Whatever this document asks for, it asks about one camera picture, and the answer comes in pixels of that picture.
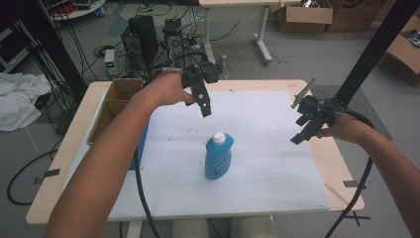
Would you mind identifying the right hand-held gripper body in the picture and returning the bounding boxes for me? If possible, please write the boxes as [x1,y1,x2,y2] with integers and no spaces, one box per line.
[289,75,344,129]

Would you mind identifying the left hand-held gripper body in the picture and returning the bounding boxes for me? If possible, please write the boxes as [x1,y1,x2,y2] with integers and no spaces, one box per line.
[152,59,222,90]

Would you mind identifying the blue bottle with white cap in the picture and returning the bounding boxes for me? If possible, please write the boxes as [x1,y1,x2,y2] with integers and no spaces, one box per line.
[204,131,235,181]

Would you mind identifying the person's left hand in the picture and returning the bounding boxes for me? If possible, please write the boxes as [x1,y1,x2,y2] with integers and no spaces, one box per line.
[142,70,196,111]

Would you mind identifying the person's right hand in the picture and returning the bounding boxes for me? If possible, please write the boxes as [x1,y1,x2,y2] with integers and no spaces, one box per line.
[316,113,373,146]

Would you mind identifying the grey floor mat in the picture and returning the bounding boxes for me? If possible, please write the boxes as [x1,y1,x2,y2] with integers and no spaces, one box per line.
[309,84,394,141]

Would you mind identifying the small open computer case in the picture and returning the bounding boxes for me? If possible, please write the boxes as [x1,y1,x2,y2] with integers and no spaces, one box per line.
[161,18,185,55]

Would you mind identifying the white table mat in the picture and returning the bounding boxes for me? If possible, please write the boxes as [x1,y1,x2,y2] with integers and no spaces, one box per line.
[64,89,333,222]

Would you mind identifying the black computer tower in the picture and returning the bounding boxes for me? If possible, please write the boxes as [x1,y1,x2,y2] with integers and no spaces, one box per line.
[120,15,159,71]

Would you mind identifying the open cardboard box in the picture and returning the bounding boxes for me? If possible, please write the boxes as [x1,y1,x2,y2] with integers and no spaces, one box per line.
[86,77,145,147]

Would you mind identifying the white desk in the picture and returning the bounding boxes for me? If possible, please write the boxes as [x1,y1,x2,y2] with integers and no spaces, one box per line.
[197,0,303,66]

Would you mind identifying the black metal stand pole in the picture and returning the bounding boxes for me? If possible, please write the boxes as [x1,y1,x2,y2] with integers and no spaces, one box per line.
[332,0,420,109]

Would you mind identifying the white power supply unit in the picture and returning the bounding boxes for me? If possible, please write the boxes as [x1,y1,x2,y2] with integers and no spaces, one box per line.
[103,48,118,76]

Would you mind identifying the small cardboard box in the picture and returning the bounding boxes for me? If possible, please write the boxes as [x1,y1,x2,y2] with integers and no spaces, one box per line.
[276,0,334,34]

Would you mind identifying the cardboard box with flap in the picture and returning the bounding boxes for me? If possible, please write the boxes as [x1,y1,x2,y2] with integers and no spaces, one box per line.
[381,15,420,88]

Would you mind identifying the large cardboard box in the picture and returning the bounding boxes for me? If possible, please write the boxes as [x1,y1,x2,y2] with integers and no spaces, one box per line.
[326,0,386,34]

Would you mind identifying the round white table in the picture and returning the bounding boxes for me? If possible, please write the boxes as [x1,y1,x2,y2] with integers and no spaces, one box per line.
[49,0,107,22]

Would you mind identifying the white cloth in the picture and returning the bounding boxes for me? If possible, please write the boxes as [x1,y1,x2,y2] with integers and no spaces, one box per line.
[0,71,53,133]

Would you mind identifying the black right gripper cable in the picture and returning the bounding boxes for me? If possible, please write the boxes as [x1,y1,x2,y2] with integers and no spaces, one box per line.
[324,106,376,238]

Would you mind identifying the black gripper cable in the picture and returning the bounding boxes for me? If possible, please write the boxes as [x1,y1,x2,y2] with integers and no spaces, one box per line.
[133,145,161,238]
[324,106,376,238]

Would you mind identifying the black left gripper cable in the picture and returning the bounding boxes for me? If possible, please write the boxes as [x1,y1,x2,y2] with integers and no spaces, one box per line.
[133,145,161,238]

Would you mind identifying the dark metal frame with cables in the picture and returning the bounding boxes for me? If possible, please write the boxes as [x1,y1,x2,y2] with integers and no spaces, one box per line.
[18,0,89,97]

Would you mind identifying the black floor cable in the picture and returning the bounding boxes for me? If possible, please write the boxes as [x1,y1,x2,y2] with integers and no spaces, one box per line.
[6,149,59,206]

